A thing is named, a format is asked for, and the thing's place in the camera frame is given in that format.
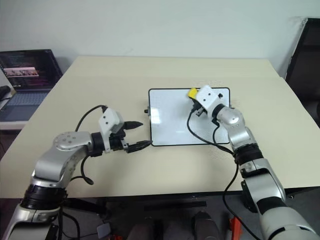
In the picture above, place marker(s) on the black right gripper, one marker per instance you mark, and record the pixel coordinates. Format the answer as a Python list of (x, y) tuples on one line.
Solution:
[(198, 108)]

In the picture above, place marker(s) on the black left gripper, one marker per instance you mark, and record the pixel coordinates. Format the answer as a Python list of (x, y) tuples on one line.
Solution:
[(117, 143)]

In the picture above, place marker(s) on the yellow whiteboard eraser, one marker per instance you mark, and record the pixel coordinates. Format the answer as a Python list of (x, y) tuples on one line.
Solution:
[(193, 93)]

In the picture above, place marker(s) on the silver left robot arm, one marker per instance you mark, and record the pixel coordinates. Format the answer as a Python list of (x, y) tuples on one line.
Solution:
[(58, 160)]

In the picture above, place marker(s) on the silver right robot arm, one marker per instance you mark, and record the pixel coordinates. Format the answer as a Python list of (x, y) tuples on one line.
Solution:
[(260, 180)]

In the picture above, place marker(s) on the black-framed whiteboard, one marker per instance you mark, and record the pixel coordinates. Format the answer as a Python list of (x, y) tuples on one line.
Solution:
[(172, 120)]

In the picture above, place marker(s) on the black bar under table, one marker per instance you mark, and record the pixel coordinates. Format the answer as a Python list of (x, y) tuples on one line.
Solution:
[(175, 205)]

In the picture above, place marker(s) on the white square object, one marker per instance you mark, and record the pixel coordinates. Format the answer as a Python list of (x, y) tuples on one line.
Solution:
[(104, 228)]

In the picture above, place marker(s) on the dark rounded shape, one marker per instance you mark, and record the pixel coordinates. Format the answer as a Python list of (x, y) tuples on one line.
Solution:
[(205, 226)]

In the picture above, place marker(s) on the red object under table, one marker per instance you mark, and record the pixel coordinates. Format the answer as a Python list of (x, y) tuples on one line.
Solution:
[(235, 227)]

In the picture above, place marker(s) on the open laptop computer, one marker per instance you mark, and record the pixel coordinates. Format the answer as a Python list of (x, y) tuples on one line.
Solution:
[(26, 75)]

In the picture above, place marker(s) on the black rounded desk object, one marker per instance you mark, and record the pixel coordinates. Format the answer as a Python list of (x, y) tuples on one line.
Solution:
[(4, 91)]

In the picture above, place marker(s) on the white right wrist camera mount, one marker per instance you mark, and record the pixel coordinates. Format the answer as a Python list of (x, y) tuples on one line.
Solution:
[(208, 98)]

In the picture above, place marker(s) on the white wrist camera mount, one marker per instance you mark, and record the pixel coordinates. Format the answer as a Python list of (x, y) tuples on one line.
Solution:
[(208, 98), (109, 119)]

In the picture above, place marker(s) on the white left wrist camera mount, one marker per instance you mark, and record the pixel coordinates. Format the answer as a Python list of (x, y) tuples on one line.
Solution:
[(109, 119)]

